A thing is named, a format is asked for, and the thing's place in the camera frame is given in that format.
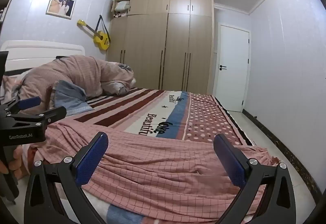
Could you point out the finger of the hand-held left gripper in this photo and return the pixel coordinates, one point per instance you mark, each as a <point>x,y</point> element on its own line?
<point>29,103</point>
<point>54,114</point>

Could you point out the folded white bedding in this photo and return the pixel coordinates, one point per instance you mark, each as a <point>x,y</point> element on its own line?
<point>121,6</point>

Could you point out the yellow guitar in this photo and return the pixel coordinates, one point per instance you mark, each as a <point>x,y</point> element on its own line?
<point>100,39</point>

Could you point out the beige wardrobe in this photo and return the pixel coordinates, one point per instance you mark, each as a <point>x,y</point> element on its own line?
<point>178,48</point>

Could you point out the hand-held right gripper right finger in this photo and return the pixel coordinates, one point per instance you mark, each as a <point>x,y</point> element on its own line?
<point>231,162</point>

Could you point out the white door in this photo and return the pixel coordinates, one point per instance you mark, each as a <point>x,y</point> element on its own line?
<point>231,81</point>

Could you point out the person's left hand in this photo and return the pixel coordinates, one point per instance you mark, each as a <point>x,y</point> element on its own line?
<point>20,162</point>

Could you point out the striped printed blanket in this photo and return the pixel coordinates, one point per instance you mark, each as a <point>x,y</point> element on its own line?
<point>142,109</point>

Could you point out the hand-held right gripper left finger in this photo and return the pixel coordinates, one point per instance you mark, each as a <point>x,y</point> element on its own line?
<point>91,160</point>

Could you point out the framed wall photo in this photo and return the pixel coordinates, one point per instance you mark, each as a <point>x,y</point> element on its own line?
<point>61,5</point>

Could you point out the pink plaid pants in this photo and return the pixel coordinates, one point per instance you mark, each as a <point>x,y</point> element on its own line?
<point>158,170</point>

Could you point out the white headboard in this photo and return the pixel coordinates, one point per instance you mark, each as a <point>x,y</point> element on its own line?
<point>38,53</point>

